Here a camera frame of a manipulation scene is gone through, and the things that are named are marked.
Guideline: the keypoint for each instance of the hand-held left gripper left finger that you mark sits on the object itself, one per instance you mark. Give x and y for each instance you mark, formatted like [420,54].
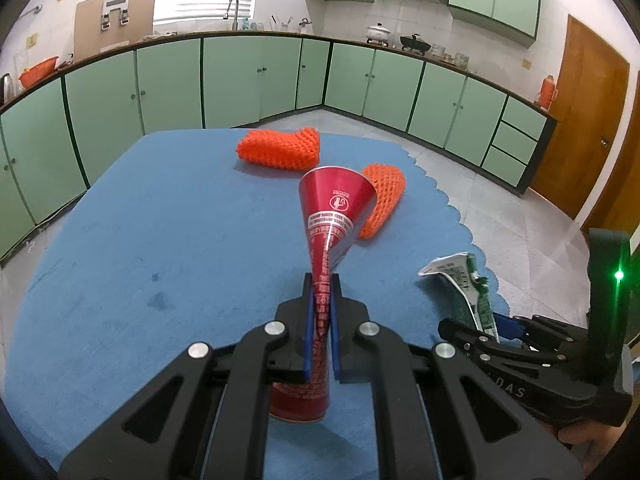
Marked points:
[307,345]

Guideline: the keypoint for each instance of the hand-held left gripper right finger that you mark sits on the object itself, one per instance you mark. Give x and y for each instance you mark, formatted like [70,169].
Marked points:
[336,350]

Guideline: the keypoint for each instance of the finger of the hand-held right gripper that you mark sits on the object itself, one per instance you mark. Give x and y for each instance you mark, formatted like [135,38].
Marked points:
[507,329]
[500,365]

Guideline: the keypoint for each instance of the green white carton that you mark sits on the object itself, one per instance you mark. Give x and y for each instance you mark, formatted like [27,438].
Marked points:
[455,272]

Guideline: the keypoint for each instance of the crushed red can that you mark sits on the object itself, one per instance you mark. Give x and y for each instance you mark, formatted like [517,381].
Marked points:
[335,210]

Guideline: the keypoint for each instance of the person's right hand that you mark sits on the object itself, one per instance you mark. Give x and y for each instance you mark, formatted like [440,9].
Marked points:
[580,440]

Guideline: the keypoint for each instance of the blue mat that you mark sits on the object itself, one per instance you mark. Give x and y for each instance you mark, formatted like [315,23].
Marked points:
[175,260]

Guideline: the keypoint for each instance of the orange foam fruit net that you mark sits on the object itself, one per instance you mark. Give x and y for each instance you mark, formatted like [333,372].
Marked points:
[280,149]
[382,195]

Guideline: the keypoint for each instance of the wooden door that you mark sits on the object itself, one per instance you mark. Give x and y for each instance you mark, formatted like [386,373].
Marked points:
[585,120]

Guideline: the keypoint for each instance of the orange thermos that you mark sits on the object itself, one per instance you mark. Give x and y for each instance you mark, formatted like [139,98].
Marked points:
[547,92]

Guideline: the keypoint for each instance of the green lower cabinets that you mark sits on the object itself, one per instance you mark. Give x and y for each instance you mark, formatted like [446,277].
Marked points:
[225,80]

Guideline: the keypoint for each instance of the glass jars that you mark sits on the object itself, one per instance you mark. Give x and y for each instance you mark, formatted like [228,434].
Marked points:
[450,56]

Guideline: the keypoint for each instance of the black wok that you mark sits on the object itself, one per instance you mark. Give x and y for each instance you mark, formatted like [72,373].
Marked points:
[415,44]

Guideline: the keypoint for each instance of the white cooking pot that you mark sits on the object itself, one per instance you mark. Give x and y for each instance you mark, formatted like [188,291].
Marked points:
[378,34]

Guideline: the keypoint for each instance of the utensil holder cups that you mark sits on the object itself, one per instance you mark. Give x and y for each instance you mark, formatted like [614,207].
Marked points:
[281,25]

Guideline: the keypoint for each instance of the metal sink faucet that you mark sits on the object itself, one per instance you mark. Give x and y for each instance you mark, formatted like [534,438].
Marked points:
[232,7]

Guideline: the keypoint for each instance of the brown cardboard board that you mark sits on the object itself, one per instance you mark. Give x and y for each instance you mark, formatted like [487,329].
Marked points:
[90,30]

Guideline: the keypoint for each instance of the orange plastic basin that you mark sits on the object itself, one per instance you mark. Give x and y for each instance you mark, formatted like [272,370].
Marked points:
[37,72]

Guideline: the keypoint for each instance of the steel kettle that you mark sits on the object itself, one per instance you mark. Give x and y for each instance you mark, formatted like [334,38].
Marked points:
[6,89]

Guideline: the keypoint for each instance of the yellow wall outlet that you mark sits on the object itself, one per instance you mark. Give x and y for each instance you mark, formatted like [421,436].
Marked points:
[32,40]

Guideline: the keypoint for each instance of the metal towel rail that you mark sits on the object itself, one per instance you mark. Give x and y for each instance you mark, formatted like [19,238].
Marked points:
[32,10]

